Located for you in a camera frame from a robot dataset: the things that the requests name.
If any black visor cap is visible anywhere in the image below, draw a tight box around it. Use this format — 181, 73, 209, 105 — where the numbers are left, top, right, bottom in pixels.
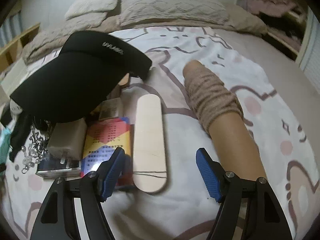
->
10, 31, 152, 123

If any fluffy beige pillow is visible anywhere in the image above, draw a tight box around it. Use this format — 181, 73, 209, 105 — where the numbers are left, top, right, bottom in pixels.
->
65, 0, 118, 20

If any colourful card box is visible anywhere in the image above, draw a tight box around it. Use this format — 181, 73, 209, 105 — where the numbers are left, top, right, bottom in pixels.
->
80, 117, 133, 189

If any beige folded blanket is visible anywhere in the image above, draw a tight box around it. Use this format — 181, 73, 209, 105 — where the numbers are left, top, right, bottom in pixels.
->
22, 5, 267, 64

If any closet nook with clothes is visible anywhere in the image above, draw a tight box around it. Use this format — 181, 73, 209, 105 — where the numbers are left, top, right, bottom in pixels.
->
237, 0, 308, 60

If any silver rhinestone tiara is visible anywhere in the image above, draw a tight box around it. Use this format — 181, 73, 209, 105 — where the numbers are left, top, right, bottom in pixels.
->
21, 125, 53, 174

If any bunny print bed sheet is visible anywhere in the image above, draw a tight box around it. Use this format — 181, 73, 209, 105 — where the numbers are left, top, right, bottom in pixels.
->
12, 27, 319, 239

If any long wooden board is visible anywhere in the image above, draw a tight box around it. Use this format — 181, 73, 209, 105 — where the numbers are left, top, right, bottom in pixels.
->
132, 94, 167, 194

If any wooden shelf unit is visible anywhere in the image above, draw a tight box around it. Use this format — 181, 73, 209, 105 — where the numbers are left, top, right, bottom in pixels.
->
0, 23, 40, 72

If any brown paper wrapped block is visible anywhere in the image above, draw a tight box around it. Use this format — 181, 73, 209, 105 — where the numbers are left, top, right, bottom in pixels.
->
47, 118, 87, 160

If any dark glossy book box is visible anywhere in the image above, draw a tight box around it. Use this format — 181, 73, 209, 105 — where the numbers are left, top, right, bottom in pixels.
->
36, 154, 81, 178

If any white louvred door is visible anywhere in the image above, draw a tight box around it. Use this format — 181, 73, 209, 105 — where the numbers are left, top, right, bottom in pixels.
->
296, 7, 319, 93

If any right quilted beige pillow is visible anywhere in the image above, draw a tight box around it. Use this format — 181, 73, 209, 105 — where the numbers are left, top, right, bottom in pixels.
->
119, 0, 229, 26

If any yarn wrapped cardboard tube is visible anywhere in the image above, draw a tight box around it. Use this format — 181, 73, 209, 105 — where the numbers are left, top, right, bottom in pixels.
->
183, 60, 266, 180

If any teal cleansing wipes pack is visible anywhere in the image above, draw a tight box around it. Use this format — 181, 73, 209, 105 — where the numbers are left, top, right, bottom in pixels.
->
0, 127, 11, 164

